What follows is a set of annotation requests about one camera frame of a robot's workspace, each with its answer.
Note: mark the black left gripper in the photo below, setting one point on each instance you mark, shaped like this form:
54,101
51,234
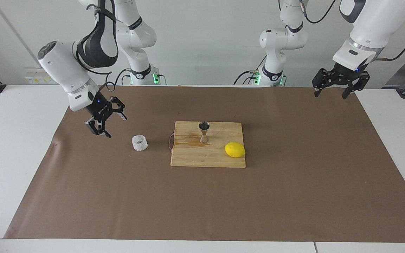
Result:
346,75

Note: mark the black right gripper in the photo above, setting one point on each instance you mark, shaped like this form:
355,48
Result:
100,108

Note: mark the clear textured glass cup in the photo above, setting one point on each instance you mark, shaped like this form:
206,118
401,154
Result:
140,143

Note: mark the steel double jigger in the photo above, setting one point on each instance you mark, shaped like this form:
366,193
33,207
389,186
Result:
204,135

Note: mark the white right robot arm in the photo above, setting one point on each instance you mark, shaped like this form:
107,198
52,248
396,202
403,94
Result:
62,70

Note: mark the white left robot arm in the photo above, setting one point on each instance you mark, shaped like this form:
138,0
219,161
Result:
367,31

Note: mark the brown paper table mat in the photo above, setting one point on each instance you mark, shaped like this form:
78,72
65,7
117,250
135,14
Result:
118,196

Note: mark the yellow lemon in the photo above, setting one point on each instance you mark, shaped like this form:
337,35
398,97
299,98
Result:
235,150

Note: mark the white wall power outlet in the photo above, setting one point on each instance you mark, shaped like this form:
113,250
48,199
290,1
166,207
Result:
33,79

